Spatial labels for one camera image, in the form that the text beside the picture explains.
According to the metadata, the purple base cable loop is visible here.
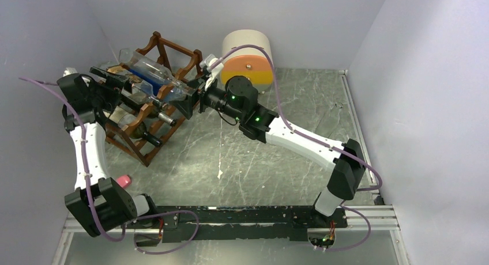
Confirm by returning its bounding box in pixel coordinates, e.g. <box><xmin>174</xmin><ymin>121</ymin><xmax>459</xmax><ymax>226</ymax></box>
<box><xmin>133</xmin><ymin>210</ymin><xmax>200</xmax><ymax>256</ymax></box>

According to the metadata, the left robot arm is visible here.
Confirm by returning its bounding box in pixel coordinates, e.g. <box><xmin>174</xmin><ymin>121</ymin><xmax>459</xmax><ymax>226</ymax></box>
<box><xmin>57</xmin><ymin>67</ymin><xmax>160</xmax><ymax>241</ymax></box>

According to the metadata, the dark green labelled wine bottle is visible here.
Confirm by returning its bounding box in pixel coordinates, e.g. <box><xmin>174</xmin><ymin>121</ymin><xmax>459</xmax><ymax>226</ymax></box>
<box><xmin>109</xmin><ymin>107</ymin><xmax>162</xmax><ymax>147</ymax></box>

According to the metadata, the small clear glass bottle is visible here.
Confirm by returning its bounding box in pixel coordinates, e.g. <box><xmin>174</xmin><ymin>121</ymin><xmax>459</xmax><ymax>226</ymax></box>
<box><xmin>119</xmin><ymin>48</ymin><xmax>171</xmax><ymax>73</ymax></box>

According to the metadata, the cream orange yellow drawer cabinet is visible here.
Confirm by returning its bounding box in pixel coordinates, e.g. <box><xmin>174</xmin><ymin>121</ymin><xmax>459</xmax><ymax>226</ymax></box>
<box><xmin>220</xmin><ymin>29</ymin><xmax>273</xmax><ymax>94</ymax></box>

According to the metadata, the brown wooden wine rack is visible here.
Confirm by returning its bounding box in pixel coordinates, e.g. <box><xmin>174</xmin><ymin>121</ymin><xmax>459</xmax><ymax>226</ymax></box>
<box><xmin>103</xmin><ymin>31</ymin><xmax>203</xmax><ymax>166</ymax></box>

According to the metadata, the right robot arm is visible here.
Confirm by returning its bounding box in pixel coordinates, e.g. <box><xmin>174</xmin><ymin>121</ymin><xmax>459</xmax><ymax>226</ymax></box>
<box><xmin>170</xmin><ymin>76</ymin><xmax>366</xmax><ymax>227</ymax></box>

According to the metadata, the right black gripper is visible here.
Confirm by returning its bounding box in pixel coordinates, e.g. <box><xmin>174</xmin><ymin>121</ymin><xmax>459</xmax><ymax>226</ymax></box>
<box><xmin>168</xmin><ymin>75</ymin><xmax>244</xmax><ymax>122</ymax></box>

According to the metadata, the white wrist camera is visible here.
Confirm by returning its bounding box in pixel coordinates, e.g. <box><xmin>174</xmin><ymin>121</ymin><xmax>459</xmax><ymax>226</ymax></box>
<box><xmin>63</xmin><ymin>67</ymin><xmax>78</xmax><ymax>77</ymax></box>
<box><xmin>200</xmin><ymin>54</ymin><xmax>224</xmax><ymax>91</ymax></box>

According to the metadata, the blue glass bottle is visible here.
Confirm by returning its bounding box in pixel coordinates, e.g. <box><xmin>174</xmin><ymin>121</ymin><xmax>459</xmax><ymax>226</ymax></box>
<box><xmin>129</xmin><ymin>68</ymin><xmax>195</xmax><ymax>103</ymax></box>

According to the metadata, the olive green wine bottle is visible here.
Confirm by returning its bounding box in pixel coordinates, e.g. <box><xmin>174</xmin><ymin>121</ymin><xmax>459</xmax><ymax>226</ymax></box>
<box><xmin>122</xmin><ymin>91</ymin><xmax>178</xmax><ymax>127</ymax></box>

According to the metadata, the pink cube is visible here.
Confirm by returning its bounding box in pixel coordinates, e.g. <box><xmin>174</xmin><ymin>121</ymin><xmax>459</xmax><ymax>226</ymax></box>
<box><xmin>116</xmin><ymin>175</ymin><xmax>132</xmax><ymax>189</ymax></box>

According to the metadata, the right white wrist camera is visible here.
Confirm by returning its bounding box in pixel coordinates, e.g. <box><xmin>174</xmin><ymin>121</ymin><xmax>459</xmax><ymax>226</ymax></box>
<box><xmin>200</xmin><ymin>54</ymin><xmax>224</xmax><ymax>91</ymax></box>

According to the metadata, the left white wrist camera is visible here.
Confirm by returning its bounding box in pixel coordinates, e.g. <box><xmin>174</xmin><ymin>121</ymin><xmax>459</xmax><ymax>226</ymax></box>
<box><xmin>63</xmin><ymin>67</ymin><xmax>78</xmax><ymax>77</ymax></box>

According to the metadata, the black base frame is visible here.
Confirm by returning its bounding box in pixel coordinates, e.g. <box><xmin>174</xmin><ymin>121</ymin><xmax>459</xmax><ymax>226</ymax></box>
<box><xmin>65</xmin><ymin>204</ymin><xmax>398</xmax><ymax>243</ymax></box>

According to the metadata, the clear bottle black gold cap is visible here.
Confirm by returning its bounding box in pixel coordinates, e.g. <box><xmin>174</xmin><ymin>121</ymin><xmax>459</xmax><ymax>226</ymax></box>
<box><xmin>103</xmin><ymin>65</ymin><xmax>158</xmax><ymax>99</ymax></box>

